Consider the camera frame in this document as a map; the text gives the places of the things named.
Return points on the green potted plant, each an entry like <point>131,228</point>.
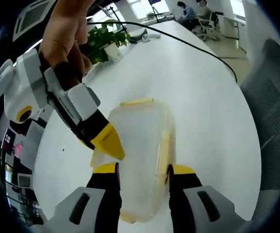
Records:
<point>106,36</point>

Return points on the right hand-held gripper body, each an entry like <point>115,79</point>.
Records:
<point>21,82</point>

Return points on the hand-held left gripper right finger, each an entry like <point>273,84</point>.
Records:
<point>183,191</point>

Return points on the black tripod stand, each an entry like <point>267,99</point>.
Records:
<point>117,17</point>

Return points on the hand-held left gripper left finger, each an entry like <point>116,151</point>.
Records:
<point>101,194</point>

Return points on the white cabinet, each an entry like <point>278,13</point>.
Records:
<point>232,31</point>

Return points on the grey mesh office chair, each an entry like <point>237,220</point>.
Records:
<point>268,116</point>

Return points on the person's right hand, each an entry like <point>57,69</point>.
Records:
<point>62,36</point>

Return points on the clear plastic food container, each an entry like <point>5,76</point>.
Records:
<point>140,145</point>

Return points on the white handheld controller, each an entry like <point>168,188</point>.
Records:
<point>146,37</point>

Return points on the white office chair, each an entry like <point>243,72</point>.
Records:
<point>209,24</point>

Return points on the small green plant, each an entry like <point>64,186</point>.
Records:
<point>151,15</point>

